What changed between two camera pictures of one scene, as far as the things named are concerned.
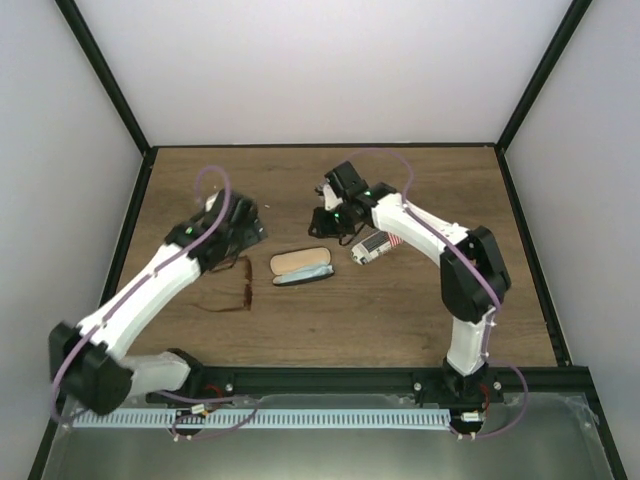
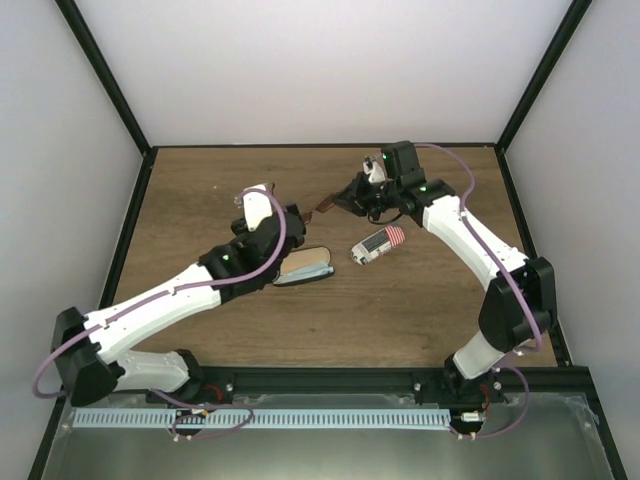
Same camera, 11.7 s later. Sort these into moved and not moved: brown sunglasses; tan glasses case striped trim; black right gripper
Moved: brown sunglasses; black right gripper
Not moved: tan glasses case striped trim
